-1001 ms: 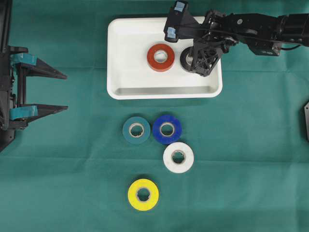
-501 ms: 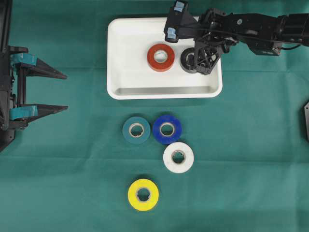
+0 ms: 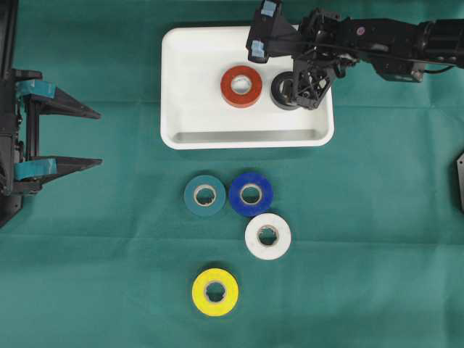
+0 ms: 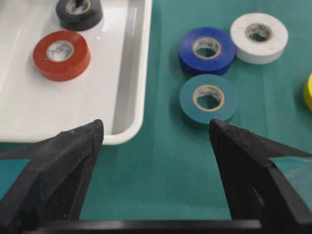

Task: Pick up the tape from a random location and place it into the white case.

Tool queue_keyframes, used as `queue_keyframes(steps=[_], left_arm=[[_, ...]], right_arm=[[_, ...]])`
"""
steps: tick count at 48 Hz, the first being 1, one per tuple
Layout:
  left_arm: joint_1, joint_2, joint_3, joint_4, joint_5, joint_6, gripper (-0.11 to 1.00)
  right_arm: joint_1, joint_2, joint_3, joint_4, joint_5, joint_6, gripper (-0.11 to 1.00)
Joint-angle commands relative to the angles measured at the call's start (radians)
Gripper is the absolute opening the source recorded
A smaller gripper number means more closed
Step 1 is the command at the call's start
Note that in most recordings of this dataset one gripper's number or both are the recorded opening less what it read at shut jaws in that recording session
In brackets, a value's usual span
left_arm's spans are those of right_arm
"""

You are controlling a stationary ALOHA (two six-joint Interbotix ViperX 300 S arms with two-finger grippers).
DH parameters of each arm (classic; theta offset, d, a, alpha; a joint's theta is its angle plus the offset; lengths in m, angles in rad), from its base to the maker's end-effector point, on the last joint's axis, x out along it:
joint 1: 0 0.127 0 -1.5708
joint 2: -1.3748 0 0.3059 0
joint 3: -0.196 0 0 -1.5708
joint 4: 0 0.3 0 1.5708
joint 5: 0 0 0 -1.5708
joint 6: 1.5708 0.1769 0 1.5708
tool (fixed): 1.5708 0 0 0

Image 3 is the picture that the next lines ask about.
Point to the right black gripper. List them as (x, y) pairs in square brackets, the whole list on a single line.
[(318, 61)]

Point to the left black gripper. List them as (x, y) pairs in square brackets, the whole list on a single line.
[(39, 98)]

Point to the black tape roll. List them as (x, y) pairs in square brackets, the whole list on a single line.
[(281, 91)]

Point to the red tape roll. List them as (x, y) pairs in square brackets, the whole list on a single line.
[(234, 98)]

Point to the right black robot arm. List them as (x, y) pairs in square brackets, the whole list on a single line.
[(398, 51)]

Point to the white plastic tray case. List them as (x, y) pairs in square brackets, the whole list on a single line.
[(194, 114)]

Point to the blue tape roll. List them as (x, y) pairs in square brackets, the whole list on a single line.
[(261, 183)]

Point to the teal tape roll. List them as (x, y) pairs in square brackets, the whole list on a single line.
[(195, 185)]

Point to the white tape roll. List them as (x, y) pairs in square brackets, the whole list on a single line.
[(282, 231)]

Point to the yellow tape roll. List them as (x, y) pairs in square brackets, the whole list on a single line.
[(199, 292)]

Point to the green table cloth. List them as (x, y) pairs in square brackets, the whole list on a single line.
[(107, 257)]

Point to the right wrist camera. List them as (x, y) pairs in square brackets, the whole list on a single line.
[(270, 34)]

